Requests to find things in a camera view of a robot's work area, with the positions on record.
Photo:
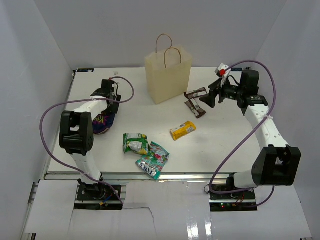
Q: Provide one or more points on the brown chocolate bar lower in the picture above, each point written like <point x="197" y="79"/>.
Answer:
<point x="195" y="108"/>

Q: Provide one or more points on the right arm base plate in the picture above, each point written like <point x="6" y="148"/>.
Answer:
<point x="234" y="202"/>

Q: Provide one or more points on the brown chocolate bar upper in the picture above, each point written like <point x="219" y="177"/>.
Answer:
<point x="196" y="93"/>

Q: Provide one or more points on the brown chocolate bar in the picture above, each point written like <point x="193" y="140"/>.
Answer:
<point x="196" y="93"/>
<point x="195" y="108"/>

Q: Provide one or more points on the cream paper bag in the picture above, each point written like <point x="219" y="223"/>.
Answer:
<point x="167" y="72"/>

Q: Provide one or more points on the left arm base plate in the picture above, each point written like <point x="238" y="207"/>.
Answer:
<point x="97" y="197"/>

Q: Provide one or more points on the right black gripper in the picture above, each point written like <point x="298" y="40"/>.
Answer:
<point x="214" y="86"/>

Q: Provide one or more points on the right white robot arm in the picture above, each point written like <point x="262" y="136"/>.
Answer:
<point x="278" y="162"/>

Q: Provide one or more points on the aluminium table frame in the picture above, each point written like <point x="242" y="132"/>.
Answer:
<point x="194" y="156"/>

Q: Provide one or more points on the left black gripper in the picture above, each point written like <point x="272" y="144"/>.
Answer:
<point x="113" y="108"/>

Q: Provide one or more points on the blue corner label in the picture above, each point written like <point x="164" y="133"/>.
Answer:
<point x="236" y="69"/>
<point x="85" y="70"/>

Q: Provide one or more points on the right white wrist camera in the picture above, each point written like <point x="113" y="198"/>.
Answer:
<point x="223" y="72"/>

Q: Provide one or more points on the right blue corner label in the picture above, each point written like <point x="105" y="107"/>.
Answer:
<point x="236" y="69"/>

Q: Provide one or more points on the dark blue purple snack bag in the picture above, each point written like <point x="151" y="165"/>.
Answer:
<point x="102" y="123"/>

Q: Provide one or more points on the yellow snack bar wrapper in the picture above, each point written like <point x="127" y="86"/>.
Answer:
<point x="182" y="130"/>

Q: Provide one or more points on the green snack packet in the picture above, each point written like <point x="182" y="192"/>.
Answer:
<point x="136" y="142"/>

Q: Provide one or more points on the left blue corner label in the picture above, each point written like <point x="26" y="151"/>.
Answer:
<point x="85" y="70"/>

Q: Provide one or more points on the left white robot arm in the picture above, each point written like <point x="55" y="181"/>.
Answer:
<point x="79" y="126"/>

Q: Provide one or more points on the teal Fox's candy bag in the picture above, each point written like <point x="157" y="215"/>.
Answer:
<point x="154" y="163"/>

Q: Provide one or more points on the white paper sheet front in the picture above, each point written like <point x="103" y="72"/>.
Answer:
<point x="163" y="211"/>

